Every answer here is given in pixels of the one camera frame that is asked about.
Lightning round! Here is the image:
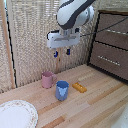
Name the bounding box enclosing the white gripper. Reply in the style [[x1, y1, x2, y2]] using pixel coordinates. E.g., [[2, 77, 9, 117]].
[[46, 28, 81, 59]]

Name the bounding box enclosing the pink mug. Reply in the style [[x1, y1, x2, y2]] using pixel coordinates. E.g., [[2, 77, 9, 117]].
[[41, 70, 58, 90]]

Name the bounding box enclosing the brown drawer with short handle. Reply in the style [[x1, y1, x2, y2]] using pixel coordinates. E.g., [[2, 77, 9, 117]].
[[94, 13, 128, 51]]

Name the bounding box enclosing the blue cup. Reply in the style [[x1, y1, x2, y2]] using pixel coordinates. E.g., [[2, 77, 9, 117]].
[[54, 80, 70, 102]]

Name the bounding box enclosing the dark wooden drawer cabinet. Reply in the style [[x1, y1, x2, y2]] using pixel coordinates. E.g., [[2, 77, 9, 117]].
[[86, 9, 128, 83]]

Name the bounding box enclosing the wide bamboo blind panel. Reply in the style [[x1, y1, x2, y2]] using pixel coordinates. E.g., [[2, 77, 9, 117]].
[[7, 0, 64, 88]]

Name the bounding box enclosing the yellow block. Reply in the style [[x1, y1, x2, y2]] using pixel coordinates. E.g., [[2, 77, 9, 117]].
[[72, 82, 88, 94]]

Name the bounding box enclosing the white patterned plate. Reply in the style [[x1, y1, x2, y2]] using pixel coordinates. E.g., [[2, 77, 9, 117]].
[[0, 99, 39, 128]]

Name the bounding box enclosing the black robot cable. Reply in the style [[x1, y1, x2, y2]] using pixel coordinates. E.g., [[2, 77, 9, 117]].
[[79, 15, 128, 38]]

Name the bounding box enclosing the brown drawer with long handle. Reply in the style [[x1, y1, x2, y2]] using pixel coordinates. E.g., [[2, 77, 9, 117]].
[[88, 41, 128, 81]]

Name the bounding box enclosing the grey robot base mount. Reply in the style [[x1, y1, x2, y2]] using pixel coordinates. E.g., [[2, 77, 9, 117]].
[[111, 108, 128, 128]]

